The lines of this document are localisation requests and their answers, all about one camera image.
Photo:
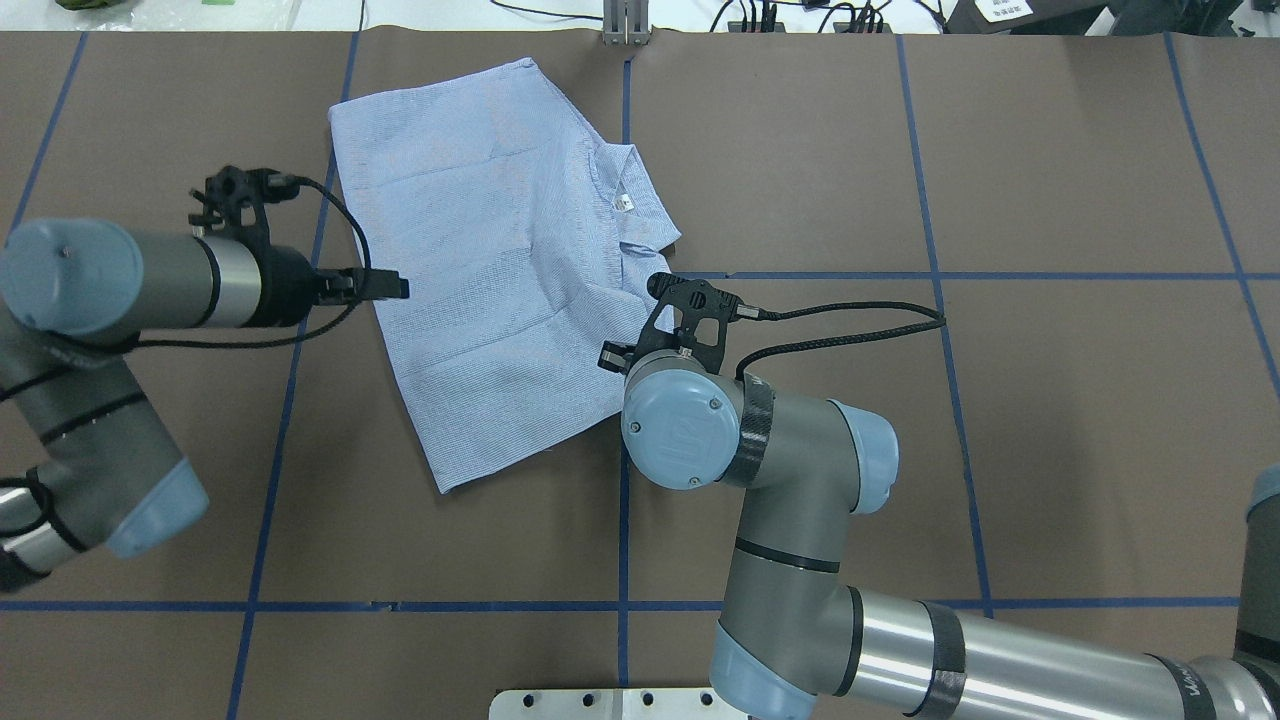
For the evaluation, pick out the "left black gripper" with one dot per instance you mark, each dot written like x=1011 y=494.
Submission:
x=284 y=284

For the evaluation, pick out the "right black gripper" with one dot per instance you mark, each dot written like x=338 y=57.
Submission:
x=611 y=357

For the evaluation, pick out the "light blue striped shirt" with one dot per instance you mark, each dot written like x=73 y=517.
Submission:
x=527 y=241

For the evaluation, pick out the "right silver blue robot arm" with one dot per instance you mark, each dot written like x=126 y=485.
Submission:
x=790 y=631

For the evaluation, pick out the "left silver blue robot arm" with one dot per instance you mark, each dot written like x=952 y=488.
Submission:
x=78 y=294

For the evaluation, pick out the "clear plastic bag green print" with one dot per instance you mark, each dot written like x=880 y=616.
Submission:
x=210 y=16

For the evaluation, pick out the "olive green pouch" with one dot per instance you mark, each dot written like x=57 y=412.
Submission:
x=87 y=5

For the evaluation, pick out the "black box white label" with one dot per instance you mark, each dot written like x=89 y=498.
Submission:
x=1029 y=18

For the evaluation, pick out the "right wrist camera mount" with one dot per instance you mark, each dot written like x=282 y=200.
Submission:
x=697 y=312

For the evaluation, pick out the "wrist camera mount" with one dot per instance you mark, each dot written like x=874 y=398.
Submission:
x=235 y=200
x=697 y=312

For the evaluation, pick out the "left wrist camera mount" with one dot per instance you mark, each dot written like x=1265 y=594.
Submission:
x=235 y=200

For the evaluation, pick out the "aluminium frame post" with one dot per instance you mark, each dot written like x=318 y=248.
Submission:
x=626 y=23

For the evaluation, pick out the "white central pedestal column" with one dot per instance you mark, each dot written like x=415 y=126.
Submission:
x=612 y=703

